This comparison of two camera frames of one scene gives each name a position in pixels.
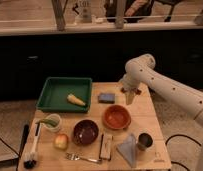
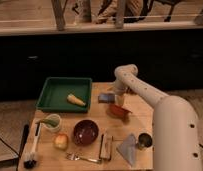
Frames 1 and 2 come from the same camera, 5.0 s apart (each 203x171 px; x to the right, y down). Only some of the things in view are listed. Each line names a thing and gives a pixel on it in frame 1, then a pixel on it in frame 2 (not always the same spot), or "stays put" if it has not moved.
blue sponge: (106, 98) stays put
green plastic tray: (53, 97) stays put
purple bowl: (85, 132) stays put
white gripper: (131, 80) → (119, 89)
